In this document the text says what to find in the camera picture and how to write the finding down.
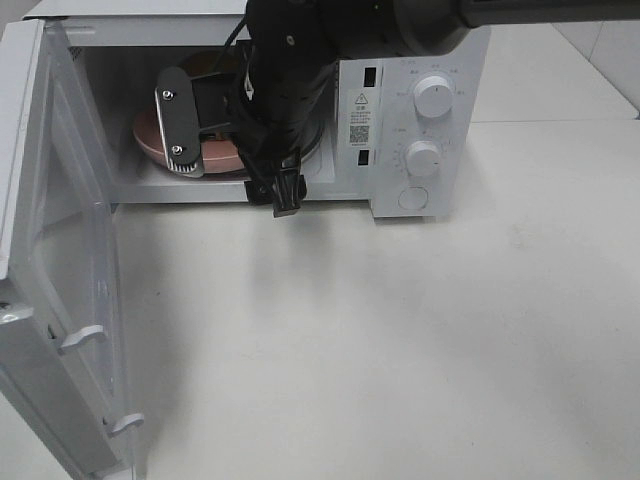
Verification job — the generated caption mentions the white microwave door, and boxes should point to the white microwave door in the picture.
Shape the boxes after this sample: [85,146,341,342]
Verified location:
[1,19,144,479]

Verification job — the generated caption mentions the upper white power knob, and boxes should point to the upper white power knob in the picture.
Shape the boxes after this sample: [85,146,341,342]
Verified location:
[413,74,454,119]

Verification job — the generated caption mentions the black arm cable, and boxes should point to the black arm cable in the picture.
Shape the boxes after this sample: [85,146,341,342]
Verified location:
[212,14,256,81]

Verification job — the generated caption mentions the pink round plate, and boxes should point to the pink round plate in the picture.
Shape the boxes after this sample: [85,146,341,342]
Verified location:
[132,50,244,175]

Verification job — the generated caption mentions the white timer knob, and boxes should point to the white timer knob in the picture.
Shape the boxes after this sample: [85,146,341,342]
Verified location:
[405,141,441,177]

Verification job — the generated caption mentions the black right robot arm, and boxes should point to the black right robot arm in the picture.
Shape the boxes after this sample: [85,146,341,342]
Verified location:
[228,1,639,217]

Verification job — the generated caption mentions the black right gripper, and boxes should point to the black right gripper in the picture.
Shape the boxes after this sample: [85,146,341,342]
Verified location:
[233,29,335,218]

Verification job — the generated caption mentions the round white door button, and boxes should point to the round white door button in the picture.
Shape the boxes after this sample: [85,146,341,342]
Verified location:
[398,187,429,211]

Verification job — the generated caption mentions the white warning label sticker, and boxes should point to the white warning label sticker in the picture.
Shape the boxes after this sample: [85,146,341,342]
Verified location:
[346,89,373,147]

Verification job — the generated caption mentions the glass microwave turntable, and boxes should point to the glass microwave turntable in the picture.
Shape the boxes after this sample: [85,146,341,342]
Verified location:
[133,115,323,175]

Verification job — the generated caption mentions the white microwave oven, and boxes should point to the white microwave oven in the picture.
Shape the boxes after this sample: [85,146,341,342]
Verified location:
[30,1,490,217]

